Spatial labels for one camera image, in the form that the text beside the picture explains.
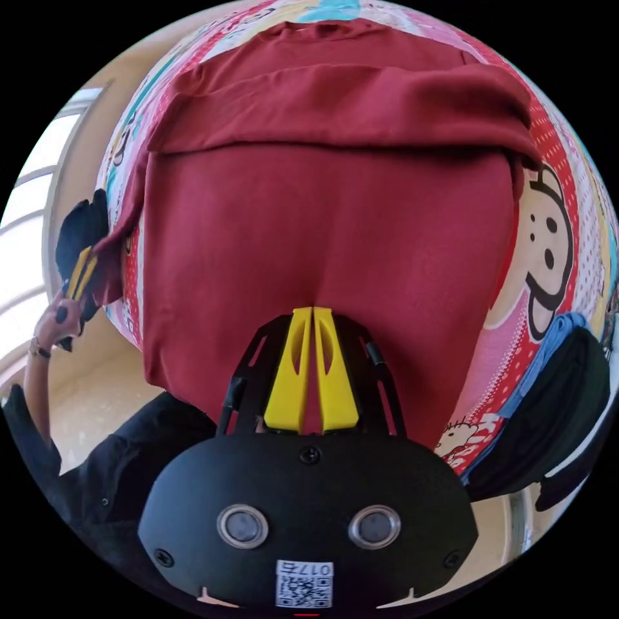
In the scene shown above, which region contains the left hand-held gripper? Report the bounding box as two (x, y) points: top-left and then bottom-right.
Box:
(54, 187), (113, 352)

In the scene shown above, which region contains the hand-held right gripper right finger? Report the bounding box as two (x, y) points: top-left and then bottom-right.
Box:
(313, 307), (360, 434)

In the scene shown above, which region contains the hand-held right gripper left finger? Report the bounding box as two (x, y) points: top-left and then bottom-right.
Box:
(263, 307), (314, 433)

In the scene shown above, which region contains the red sweater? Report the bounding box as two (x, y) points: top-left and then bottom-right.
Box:
(90, 21), (545, 451)

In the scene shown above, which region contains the person's left hand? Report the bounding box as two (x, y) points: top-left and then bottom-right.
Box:
(32, 290), (84, 353)

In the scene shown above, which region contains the window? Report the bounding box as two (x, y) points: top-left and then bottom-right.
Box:
(0, 86), (110, 371)

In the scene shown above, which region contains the person's body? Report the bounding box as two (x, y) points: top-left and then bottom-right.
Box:
(1, 383), (219, 589)

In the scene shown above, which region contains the pile of clothes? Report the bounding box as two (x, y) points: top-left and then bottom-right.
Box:
(458, 311), (614, 515)

